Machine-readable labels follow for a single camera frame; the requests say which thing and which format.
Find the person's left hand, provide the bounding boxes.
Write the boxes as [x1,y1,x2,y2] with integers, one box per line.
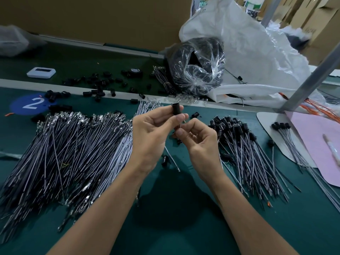
[130,105,188,176]

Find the person's right hand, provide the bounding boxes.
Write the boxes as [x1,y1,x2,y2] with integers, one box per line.
[175,118,225,185]

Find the pile of wires with black caps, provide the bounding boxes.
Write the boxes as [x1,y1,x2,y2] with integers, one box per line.
[209,115,301,208]

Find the black plastic caps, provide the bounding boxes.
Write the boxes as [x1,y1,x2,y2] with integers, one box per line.
[31,69,160,123]

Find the small bundle of capped wires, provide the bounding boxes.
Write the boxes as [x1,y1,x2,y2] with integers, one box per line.
[271,122,340,213]

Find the pile of grey wires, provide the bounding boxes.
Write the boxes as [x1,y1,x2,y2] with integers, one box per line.
[0,101,163,245]

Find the person's left forearm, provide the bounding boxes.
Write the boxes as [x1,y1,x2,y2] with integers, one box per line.
[47,162,152,255]

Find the person's right forearm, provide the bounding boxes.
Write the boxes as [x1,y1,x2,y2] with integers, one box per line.
[207,171,298,255]

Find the clear bag with black contents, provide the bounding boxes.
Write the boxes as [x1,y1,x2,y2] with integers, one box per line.
[166,37,225,96]

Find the pink paper sheet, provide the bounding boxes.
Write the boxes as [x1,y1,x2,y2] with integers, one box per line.
[287,110,340,187]

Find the large white plastic sack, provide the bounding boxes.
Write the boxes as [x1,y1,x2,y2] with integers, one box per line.
[179,0,340,109]

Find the brown cardboard panel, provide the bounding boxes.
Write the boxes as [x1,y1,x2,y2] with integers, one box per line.
[0,0,193,52]

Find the blue round number sticker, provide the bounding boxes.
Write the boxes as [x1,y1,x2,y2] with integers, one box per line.
[10,93,51,116]

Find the white pen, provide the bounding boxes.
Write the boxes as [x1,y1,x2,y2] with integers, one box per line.
[322,134,340,167]

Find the small white timer device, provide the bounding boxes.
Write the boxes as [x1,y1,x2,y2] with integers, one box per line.
[27,67,56,79]

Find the clear plastic strip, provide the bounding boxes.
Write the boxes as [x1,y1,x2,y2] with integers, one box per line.
[0,151,24,160]

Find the crumpled clear plastic bag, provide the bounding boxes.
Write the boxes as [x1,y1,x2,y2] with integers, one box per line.
[0,25,46,57]

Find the stack of cardboard boxes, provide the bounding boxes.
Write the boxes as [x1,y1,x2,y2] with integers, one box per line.
[287,0,340,64]

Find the bundle of orange wires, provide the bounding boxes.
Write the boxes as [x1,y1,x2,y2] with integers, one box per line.
[279,93,340,124]

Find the grey metal frame post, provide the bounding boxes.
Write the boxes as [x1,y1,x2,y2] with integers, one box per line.
[260,0,284,27]
[281,45,340,112]

